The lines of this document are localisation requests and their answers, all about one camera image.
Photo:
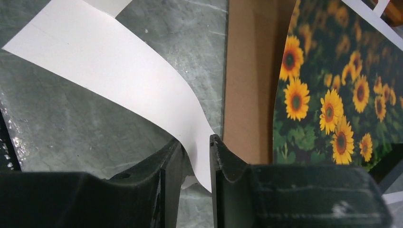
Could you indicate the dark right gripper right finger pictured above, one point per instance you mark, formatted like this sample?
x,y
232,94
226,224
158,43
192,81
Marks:
x,y
292,196

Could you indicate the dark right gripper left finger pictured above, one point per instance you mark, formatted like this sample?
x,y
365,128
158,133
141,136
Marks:
x,y
143,196

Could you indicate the sunflower photo print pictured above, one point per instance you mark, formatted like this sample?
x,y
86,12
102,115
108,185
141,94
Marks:
x,y
340,92

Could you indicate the white mat board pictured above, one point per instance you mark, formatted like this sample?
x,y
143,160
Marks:
x,y
99,85

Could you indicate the brown backing board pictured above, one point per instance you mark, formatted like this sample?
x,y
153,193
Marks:
x,y
256,36

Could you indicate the orange wooden shelf rack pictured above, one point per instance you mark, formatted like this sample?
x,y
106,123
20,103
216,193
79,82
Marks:
x,y
390,11

